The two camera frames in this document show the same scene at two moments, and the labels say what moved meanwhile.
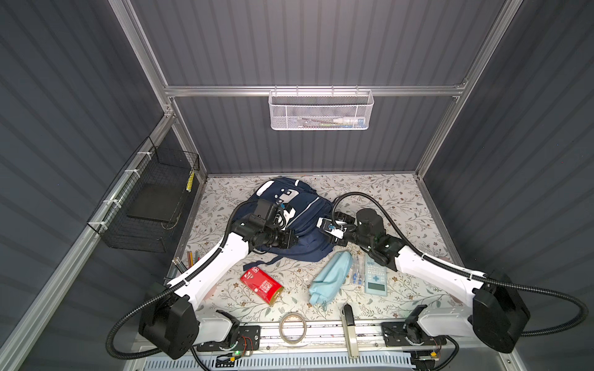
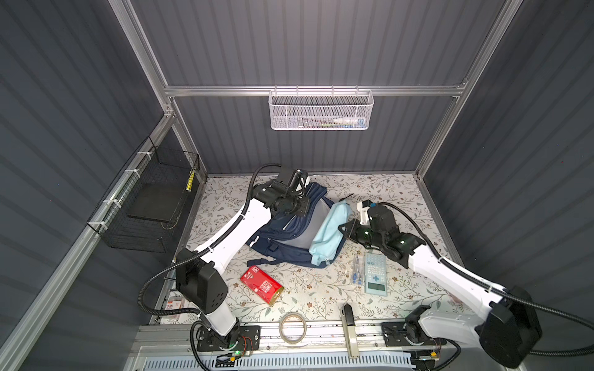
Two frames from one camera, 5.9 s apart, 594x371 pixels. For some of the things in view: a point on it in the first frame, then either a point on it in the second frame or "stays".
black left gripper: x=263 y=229 to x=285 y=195
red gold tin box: x=261 y=285 stays
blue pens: x=358 y=270 stays
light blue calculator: x=375 y=277 stays
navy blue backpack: x=302 y=206 stays
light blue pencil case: x=330 y=278 to x=326 y=247
